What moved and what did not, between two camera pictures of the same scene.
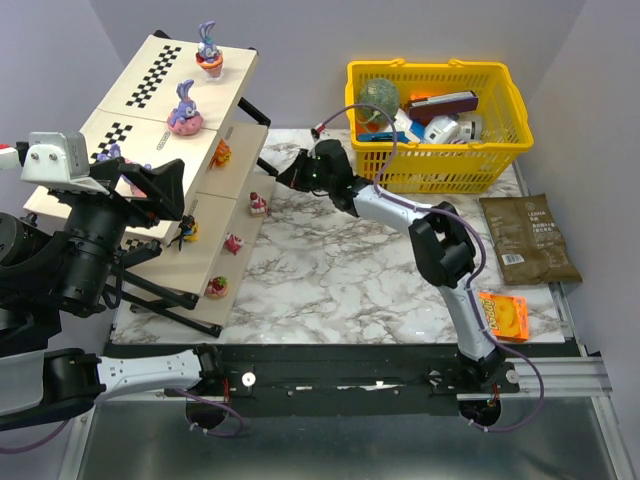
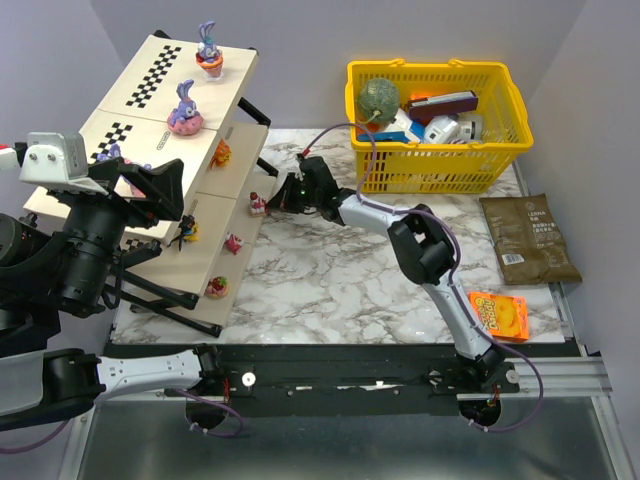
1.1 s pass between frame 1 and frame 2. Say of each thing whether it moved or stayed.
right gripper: moved
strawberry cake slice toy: stayed
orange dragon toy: stayed
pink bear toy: stayed
